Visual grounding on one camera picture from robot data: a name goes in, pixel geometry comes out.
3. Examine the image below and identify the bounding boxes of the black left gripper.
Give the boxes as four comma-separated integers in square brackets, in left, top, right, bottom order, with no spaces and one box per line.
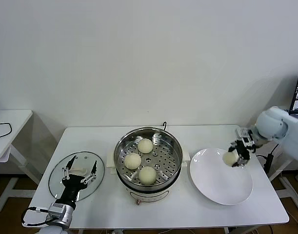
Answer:
[55,156,98,208]

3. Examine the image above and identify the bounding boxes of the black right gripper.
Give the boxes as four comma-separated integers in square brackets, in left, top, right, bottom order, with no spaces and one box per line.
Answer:
[228,139,253,169]

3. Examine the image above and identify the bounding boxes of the white steamed baozi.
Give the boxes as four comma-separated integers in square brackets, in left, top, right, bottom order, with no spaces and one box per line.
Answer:
[222,151,239,168]
[138,166,157,185]
[138,138,154,154]
[124,153,142,170]

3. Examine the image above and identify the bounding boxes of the round glass lid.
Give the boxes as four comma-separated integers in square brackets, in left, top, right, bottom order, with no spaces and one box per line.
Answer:
[48,151,106,202]

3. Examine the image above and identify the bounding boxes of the stainless steel steamer basket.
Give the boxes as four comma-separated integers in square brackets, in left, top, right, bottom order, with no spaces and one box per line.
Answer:
[114,127,184,193]

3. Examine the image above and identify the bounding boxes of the steel steamer pot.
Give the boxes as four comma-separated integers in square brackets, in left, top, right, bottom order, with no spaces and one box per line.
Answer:
[107,145,190,205]

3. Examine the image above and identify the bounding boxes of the black hanging power adapter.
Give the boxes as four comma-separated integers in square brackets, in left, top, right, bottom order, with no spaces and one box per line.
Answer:
[265,153,274,174]

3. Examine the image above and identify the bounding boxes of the white round plate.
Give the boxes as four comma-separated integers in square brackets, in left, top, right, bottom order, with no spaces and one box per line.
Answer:
[189,148,254,207]

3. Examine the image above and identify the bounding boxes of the white laptop side table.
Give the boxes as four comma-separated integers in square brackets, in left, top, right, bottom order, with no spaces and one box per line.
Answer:
[270,143,298,213]

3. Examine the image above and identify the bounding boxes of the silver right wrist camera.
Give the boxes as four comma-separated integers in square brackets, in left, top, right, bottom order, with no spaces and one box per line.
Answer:
[235,128,254,147]

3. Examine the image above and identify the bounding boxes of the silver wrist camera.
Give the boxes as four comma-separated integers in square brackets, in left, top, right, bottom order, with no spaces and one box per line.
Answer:
[235,128,254,147]
[48,203,66,219]

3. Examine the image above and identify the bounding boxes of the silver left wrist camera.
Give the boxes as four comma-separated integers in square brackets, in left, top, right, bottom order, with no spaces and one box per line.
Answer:
[48,203,66,219]

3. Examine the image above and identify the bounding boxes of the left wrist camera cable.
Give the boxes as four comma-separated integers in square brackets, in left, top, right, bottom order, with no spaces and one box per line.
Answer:
[21,206,54,228]

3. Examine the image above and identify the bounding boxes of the black looped cable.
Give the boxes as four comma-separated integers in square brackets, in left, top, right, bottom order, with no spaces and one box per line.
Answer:
[0,121,13,139]

